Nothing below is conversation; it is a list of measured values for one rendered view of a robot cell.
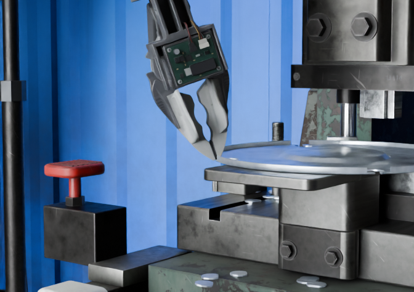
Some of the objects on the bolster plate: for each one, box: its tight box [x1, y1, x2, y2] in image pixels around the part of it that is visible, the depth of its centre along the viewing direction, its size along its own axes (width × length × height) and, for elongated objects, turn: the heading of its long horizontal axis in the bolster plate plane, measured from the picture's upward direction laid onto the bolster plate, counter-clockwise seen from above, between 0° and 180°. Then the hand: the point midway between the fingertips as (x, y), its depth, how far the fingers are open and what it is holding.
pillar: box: [341, 103, 357, 137], centre depth 126 cm, size 2×2×14 cm
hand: (211, 148), depth 104 cm, fingers closed
